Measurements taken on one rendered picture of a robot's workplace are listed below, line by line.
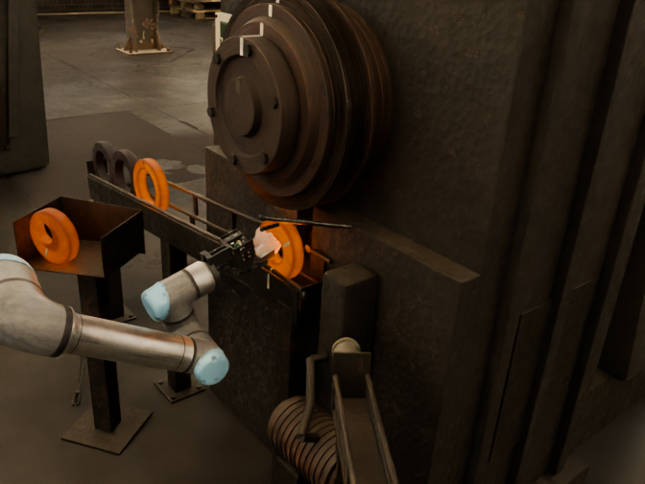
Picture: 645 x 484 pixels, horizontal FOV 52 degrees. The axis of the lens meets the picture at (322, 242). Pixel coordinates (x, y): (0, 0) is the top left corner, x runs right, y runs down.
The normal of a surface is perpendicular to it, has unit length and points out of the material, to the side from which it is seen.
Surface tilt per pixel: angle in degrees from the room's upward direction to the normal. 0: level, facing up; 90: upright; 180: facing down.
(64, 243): 91
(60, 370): 0
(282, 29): 34
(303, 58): 52
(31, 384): 0
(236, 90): 90
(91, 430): 0
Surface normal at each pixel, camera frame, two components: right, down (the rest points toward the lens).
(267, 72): -0.78, 0.23
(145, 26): 0.63, 0.36
